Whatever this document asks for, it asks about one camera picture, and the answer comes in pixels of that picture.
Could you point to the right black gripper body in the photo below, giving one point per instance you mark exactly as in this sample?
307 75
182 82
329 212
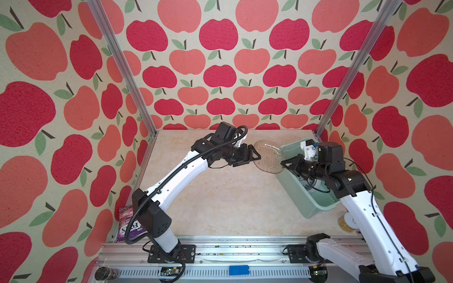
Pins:
305 169

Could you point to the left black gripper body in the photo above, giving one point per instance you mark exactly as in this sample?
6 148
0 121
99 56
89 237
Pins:
237 154

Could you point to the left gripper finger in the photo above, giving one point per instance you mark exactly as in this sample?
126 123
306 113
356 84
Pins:
245 162
254 153

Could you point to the amber translucent glass plate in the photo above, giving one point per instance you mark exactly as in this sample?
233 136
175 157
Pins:
271 156

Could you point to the mint green plastic bin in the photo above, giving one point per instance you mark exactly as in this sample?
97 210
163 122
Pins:
310 201

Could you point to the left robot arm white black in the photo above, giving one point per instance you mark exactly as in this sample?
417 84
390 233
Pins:
149 219

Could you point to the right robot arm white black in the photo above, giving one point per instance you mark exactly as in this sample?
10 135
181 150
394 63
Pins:
390 262

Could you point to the yellow jar white lid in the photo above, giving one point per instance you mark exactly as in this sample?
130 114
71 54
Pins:
347 223

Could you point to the green circuit board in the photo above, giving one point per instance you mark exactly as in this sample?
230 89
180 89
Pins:
172 271

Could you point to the dark glass jar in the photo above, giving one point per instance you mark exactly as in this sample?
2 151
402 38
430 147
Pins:
105 273

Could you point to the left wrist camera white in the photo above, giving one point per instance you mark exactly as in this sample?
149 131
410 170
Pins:
238 143

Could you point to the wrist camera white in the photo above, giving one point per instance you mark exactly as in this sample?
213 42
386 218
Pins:
238 143
309 148

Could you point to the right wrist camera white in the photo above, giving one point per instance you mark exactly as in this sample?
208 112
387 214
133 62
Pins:
309 148

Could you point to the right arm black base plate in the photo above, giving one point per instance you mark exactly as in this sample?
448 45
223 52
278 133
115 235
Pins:
297 255

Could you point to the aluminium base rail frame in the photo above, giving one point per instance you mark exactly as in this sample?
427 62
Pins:
214 256

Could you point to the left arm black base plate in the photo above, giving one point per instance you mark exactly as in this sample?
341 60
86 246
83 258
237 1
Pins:
184 253

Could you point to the blue block on rail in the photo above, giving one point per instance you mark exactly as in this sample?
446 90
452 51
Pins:
239 270

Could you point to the right aluminium frame post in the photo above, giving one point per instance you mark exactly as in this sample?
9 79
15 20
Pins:
387 11

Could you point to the aluminium frame post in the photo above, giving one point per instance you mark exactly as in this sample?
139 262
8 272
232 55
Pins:
387 11
106 28

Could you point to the left aluminium frame post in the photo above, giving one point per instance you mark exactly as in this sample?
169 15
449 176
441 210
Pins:
106 28

